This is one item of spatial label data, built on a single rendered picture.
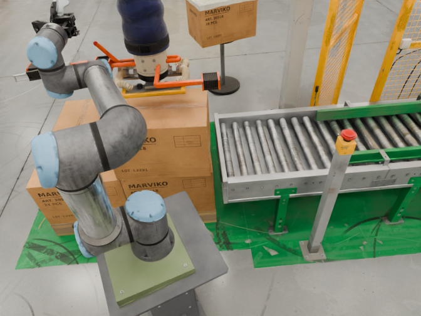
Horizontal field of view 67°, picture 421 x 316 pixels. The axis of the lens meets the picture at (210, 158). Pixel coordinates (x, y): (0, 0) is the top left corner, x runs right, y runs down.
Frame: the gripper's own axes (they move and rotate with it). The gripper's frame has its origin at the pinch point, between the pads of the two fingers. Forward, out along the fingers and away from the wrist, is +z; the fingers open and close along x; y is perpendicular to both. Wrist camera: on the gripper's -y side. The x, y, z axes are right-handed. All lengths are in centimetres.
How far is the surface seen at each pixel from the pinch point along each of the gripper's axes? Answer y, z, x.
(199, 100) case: 51, 27, -63
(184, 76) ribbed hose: 45, 13, -39
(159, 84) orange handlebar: 33.5, -4.0, -32.7
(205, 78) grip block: 55, -4, -31
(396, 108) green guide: 193, 47, -97
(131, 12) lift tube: 24.4, 12.7, -5.0
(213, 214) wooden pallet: 54, 5, -147
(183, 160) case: 38, 2, -88
